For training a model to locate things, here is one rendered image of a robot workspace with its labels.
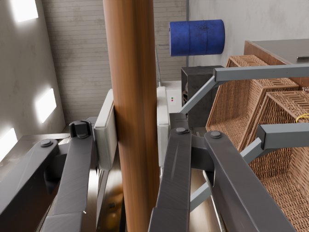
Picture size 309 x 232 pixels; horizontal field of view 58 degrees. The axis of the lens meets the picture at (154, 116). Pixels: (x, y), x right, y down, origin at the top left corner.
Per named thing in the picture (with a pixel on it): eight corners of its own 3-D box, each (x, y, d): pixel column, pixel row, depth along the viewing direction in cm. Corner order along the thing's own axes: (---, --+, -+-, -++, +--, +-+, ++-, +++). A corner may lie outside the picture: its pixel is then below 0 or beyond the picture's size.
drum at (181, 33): (224, 58, 461) (170, 60, 462) (216, 50, 515) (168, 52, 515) (226, 21, 436) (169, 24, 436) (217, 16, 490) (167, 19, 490)
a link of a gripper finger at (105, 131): (111, 171, 17) (99, 171, 17) (122, 122, 23) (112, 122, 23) (105, 126, 16) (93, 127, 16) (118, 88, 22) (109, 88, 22)
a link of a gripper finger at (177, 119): (171, 150, 15) (229, 148, 14) (167, 112, 19) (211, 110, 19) (171, 174, 15) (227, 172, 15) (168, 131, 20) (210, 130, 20)
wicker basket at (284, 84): (283, 180, 134) (226, 182, 135) (246, 126, 185) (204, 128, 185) (301, 84, 114) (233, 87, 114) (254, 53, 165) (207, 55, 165)
